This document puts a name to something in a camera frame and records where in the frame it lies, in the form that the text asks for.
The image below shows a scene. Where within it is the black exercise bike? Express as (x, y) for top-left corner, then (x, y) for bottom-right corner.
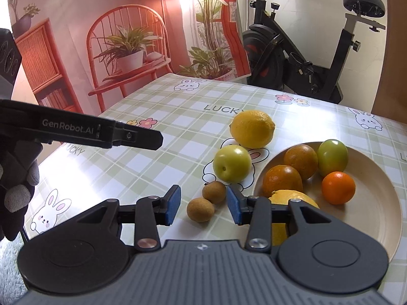
(237, 0), (387, 104)

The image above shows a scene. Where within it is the wall poster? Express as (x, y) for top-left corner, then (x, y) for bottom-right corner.
(6, 0), (252, 115)

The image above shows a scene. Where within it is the dark green jujube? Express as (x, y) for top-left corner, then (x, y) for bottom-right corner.
(317, 139), (348, 178)

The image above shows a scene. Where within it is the person's left hand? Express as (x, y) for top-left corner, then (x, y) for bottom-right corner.
(0, 134), (44, 242)

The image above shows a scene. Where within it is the small mandarin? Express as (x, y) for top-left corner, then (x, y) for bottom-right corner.
(322, 172), (356, 205)

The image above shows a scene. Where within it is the cream round plate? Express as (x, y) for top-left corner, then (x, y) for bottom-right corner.
(253, 141), (402, 263)

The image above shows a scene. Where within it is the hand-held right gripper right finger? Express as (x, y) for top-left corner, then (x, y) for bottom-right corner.
(226, 184), (335, 253)

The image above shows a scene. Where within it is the yellow lemon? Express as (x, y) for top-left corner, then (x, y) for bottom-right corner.
(229, 110), (275, 149)
(267, 190), (320, 247)

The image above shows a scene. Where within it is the pale green jujube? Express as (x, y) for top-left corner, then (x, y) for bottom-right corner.
(212, 144), (252, 184)

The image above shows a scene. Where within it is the brown longan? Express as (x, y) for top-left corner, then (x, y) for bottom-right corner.
(186, 197), (215, 222)
(202, 180), (227, 205)

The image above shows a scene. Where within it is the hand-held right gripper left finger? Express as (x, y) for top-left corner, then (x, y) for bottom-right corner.
(76, 184), (182, 251)

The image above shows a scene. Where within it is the orange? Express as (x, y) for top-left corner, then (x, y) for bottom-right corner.
(284, 144), (318, 181)
(261, 164), (303, 197)

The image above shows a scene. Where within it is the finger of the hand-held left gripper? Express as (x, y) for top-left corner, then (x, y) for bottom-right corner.
(110, 121), (164, 151)

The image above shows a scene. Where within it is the brown wooden panel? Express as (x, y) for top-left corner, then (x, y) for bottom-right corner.
(370, 0), (407, 119)

